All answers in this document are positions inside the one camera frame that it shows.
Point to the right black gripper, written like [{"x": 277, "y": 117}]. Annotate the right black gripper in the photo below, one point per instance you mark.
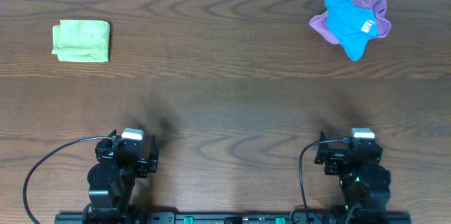
[{"x": 334, "y": 158}]

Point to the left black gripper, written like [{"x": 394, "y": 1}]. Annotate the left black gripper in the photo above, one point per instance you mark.
[{"x": 141, "y": 163}]

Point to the blue cloth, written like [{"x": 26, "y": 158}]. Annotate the blue cloth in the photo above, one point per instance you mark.
[{"x": 352, "y": 26}]

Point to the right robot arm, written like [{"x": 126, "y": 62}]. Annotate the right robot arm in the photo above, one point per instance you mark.
[{"x": 364, "y": 183}]

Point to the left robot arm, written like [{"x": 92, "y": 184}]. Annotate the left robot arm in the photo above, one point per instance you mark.
[{"x": 111, "y": 181}]

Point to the folded green cloth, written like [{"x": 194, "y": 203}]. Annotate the folded green cloth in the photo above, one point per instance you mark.
[{"x": 81, "y": 41}]

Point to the purple cloth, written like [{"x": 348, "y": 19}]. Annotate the purple cloth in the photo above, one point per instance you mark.
[{"x": 379, "y": 8}]

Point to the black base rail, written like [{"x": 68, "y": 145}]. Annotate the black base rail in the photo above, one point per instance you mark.
[{"x": 235, "y": 218}]

